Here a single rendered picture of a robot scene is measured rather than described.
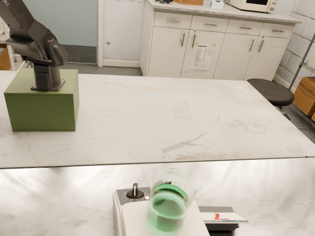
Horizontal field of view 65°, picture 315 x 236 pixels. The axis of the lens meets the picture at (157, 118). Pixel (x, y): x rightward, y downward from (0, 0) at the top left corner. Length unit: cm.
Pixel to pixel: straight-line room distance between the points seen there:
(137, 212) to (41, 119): 37
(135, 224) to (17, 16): 41
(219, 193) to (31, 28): 51
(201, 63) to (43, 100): 248
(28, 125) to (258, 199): 56
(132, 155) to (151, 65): 227
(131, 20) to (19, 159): 278
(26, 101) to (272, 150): 65
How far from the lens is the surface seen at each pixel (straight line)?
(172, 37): 277
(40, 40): 57
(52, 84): 64
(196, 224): 40
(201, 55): 294
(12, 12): 54
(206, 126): 76
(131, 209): 40
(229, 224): 51
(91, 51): 333
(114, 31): 327
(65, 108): 65
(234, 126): 81
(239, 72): 324
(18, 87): 67
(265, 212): 59
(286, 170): 72
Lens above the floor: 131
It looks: 33 degrees down
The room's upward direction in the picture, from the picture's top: 9 degrees clockwise
